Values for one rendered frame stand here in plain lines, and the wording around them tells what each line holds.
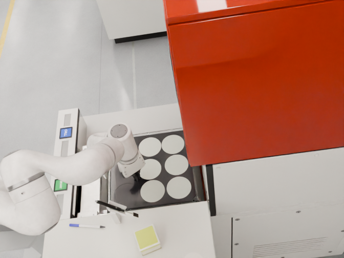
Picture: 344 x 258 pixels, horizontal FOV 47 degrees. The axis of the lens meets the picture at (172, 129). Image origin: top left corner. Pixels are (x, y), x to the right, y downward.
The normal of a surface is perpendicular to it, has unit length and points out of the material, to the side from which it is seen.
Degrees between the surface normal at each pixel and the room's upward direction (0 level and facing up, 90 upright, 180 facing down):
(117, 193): 0
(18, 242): 0
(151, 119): 0
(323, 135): 90
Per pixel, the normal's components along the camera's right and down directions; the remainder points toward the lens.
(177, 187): -0.12, -0.58
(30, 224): -0.22, 0.29
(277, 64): 0.08, 0.80
